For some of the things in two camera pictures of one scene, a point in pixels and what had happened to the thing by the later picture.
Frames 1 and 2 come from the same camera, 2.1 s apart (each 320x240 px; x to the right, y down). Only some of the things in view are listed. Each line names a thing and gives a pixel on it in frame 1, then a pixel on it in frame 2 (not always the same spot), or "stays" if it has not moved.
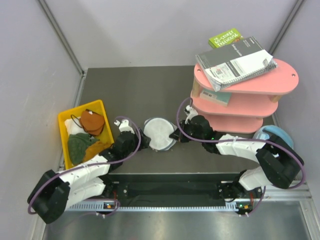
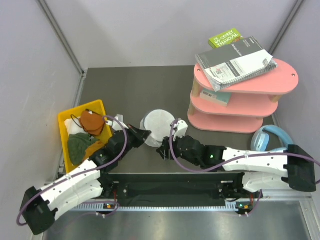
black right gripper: (176, 136) → (164, 152)
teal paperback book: (221, 97) stays
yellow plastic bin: (97, 106) stays
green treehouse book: (227, 37) stays
